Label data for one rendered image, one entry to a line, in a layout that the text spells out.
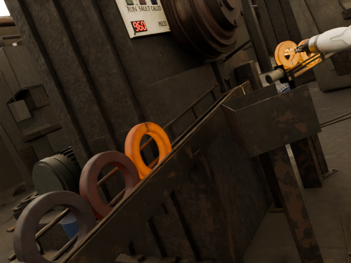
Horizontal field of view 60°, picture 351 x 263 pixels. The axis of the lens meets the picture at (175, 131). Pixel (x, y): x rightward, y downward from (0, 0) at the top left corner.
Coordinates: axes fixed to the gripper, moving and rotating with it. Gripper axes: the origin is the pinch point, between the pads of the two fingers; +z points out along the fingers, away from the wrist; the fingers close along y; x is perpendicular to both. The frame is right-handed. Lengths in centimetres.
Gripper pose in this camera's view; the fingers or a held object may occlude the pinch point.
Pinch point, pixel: (287, 51)
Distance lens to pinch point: 189.2
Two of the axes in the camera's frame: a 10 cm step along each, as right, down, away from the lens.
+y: 8.7, -3.9, 2.9
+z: -3.4, -0.8, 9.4
